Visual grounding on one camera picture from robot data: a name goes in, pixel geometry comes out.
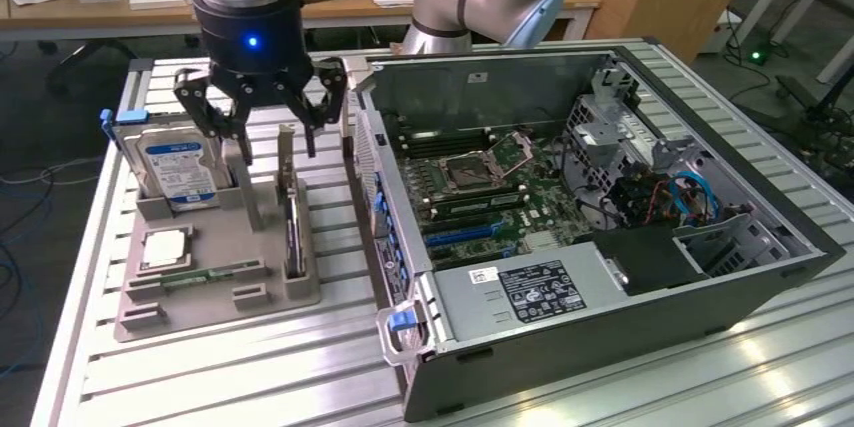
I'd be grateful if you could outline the grey parts rack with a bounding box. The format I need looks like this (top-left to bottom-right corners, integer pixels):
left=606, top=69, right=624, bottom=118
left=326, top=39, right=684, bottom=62
left=113, top=139, right=327, bottom=344

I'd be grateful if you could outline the hard disk in blue carrier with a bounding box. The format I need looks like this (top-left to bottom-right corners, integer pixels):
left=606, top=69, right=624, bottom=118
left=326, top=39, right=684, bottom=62
left=97, top=103, right=232, bottom=213

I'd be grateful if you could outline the black RAM slot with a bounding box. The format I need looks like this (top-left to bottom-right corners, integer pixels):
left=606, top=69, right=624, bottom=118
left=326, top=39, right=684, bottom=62
left=402, top=139, right=490, bottom=155
left=431, top=196, right=532, bottom=222
left=403, top=144, right=490, bottom=160
left=426, top=185, right=528, bottom=211
left=399, top=127, right=488, bottom=144
left=400, top=133, right=488, bottom=150

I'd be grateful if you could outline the black plastic shroud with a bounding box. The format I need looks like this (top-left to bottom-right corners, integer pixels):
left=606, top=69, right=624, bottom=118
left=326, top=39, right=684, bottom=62
left=592, top=225, right=710, bottom=297

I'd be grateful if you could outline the green graphics card with bracket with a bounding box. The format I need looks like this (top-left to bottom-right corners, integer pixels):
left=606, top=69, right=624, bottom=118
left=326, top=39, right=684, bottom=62
left=275, top=123, right=310, bottom=282

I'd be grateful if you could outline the grey open disk bay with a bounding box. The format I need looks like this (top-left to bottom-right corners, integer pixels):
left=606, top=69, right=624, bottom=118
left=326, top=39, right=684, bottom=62
left=670, top=214, right=802, bottom=279

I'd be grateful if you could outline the CPU socket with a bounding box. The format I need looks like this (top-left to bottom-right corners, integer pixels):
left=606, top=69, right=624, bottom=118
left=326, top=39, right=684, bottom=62
left=439, top=152, right=502, bottom=192

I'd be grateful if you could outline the black open PC case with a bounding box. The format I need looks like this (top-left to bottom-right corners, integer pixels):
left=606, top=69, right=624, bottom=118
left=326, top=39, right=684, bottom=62
left=336, top=44, right=849, bottom=423

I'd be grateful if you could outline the silver CPU chip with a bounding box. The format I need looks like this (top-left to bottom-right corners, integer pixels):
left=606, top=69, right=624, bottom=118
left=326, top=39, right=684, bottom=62
left=141, top=230, right=193, bottom=269

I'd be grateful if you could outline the black chair base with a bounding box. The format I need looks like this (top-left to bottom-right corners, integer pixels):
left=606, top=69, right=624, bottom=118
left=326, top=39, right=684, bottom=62
left=36, top=34, right=201, bottom=96

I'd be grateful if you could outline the black floor stand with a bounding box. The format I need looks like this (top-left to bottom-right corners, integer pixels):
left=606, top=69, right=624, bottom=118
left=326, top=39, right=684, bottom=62
left=773, top=74, right=854, bottom=173

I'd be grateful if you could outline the black wire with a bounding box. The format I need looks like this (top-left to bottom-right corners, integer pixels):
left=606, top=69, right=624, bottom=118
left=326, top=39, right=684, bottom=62
left=558, top=136, right=626, bottom=229

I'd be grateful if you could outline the blue wire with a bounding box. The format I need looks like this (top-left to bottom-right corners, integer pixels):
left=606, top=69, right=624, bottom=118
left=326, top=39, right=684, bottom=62
left=671, top=170, right=723, bottom=229

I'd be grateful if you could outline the silver perforated disk bay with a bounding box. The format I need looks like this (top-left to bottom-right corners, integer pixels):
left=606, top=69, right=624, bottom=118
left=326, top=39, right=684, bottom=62
left=563, top=66, right=668, bottom=188

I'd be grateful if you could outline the green RAM stick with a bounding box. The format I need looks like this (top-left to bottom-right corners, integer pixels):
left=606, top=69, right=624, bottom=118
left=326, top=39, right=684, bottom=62
left=159, top=262, right=261, bottom=289

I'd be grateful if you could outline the metal socket cover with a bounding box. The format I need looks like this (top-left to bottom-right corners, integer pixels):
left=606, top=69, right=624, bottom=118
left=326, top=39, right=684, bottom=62
left=488, top=130, right=536, bottom=184

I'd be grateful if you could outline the green motherboard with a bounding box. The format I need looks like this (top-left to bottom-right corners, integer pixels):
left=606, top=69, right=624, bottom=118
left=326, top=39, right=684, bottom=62
left=396, top=114, right=602, bottom=271

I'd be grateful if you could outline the silver chipset heatsink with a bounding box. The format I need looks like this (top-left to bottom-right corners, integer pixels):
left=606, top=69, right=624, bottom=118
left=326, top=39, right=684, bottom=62
left=524, top=232, right=570, bottom=252

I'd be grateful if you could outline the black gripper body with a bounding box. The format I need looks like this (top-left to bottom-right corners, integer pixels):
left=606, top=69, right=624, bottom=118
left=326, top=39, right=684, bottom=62
left=189, top=0, right=315, bottom=109

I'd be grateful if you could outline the grey power supply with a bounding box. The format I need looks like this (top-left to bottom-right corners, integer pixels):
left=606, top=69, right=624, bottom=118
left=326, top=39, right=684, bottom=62
left=431, top=241, right=632, bottom=343

